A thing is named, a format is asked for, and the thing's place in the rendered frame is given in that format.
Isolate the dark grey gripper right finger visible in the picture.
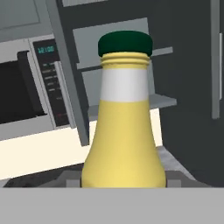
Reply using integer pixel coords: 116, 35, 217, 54
164, 170, 212, 189

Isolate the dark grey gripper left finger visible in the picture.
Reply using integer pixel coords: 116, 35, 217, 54
37, 170, 85, 189

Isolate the yellow condiment bottle green cap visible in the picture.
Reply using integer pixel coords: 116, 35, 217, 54
80, 30, 167, 189

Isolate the grey open shelf unit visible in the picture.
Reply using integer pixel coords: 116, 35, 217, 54
45, 0, 178, 147

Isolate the dark grey tall cupboard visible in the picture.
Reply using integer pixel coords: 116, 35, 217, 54
57, 0, 224, 188

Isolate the grey microwave oven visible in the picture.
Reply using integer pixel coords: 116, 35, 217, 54
0, 34, 77, 142

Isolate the dark microwave door handle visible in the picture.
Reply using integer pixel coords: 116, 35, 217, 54
17, 50, 46, 116

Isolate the grey long cupboard handle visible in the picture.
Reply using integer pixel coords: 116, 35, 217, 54
210, 0, 221, 120

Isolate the grey wall cupboard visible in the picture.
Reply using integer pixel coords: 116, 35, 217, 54
0, 0, 54, 44

